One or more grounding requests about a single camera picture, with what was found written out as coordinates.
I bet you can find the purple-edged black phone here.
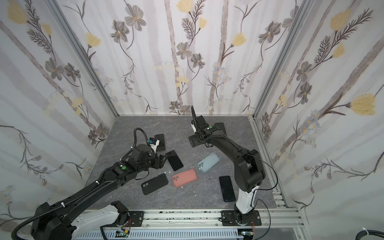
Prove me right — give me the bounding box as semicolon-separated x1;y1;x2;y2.
166;150;184;171

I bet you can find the pink phone case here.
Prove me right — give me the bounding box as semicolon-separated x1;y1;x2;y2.
172;169;198;188

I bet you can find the black phone case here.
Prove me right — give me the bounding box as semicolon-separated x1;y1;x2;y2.
214;123;227;135
141;174;169;195

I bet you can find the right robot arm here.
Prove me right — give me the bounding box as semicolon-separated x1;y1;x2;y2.
189;116;266;225

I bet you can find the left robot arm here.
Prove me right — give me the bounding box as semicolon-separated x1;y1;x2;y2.
31;144;167;240

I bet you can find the small dark phone left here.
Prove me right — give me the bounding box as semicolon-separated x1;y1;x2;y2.
155;134;166;152

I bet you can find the black phone case front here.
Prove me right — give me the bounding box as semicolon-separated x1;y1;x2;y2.
141;174;169;195

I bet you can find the light green phone case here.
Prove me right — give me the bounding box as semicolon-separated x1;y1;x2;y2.
198;153;221;173

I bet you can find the black phone right front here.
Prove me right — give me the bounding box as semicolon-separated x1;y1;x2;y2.
219;176;236;203

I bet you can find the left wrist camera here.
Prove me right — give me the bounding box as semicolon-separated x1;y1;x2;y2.
148;138;160;153

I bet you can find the white vented cable duct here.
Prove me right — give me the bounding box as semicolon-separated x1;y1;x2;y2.
74;228;241;240

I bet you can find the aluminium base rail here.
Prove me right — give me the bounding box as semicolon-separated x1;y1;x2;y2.
74;208;304;230

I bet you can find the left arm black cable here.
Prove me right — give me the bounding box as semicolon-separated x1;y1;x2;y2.
11;179;100;240

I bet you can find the aluminium corner frame post right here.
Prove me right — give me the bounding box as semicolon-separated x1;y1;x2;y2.
252;0;315;118

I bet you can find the aluminium corner frame post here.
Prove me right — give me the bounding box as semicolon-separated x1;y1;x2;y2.
252;0;315;118
45;1;120;118

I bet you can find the aluminium corner frame post left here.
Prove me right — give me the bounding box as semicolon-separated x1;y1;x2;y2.
45;1;120;118

